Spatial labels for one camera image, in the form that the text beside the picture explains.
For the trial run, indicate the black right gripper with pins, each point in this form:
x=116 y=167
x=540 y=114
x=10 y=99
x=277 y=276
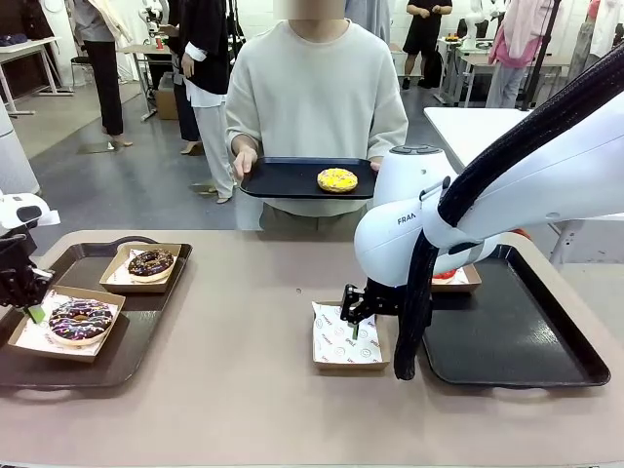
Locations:
x=385 y=297

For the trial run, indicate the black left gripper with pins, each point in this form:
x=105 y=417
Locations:
x=14 y=273

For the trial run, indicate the kraft paper food box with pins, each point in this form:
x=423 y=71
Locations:
x=136 y=287
x=463 y=288
x=351 y=368
x=49 y=355

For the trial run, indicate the chocolate sprinkled donut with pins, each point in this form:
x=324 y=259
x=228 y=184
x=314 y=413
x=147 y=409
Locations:
x=163 y=261
x=100 y=317

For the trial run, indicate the red glazed donut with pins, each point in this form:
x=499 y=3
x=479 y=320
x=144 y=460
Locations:
x=444 y=278

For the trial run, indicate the yellow sprinkled donut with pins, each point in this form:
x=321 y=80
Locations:
x=326 y=183

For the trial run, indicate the black serving tray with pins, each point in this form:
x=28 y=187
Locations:
x=283 y=180

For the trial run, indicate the person's right forearm beige sleeve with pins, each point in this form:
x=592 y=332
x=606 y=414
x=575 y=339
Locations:
x=242 y=131

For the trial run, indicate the person's left forearm beige sleeve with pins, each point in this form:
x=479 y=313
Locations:
x=387 y=131

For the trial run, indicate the dark brown plastic tray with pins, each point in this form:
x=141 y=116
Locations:
x=146 y=341

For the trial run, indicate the dark grey plastic tray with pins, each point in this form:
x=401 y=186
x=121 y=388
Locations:
x=512 y=331

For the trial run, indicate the person's left hand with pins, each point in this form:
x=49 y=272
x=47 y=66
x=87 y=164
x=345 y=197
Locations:
x=375 y=166

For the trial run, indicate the person's right hand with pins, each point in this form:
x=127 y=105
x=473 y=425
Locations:
x=245 y=165

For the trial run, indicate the white red-printed liner paper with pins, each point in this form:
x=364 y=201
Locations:
x=336 y=346
x=41 y=336
x=136 y=253
x=460 y=277

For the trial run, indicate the white floor appliance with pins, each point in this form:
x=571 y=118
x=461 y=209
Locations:
x=14 y=156

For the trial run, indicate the person in black trousers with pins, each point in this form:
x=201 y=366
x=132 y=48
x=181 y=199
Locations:
x=107 y=88

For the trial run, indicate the person in beige sweater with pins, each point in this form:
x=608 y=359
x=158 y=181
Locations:
x=317 y=97

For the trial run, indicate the person in beige wide trousers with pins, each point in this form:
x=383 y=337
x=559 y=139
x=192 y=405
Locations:
x=209 y=136

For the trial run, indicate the cardboard box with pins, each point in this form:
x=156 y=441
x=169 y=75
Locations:
x=166 y=105

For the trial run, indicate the small white side table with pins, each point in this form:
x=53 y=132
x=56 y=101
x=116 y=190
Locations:
x=24 y=49

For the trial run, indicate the dark blue folded cloth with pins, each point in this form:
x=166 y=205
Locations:
x=12 y=40

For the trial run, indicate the wooden desk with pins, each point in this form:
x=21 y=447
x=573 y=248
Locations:
x=141 y=49

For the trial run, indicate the person in black shorts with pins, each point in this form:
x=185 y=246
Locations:
x=421 y=34

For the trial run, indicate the white background desk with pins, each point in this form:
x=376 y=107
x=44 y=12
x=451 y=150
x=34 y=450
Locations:
x=475 y=49

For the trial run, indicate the person in grey cardigan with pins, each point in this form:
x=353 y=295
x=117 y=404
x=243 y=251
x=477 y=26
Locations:
x=375 y=19

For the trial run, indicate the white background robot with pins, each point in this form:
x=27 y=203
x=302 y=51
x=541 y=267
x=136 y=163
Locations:
x=152 y=14

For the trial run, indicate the black stand pole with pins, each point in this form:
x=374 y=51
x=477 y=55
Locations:
x=538 y=58

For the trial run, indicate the person in pink shirt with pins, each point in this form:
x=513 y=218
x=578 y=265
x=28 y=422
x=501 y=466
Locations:
x=517 y=44

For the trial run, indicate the white humanoid robot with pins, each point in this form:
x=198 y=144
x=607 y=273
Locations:
x=475 y=19

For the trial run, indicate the person in patterned trousers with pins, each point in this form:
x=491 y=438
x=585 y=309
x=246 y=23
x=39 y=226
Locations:
x=580 y=49

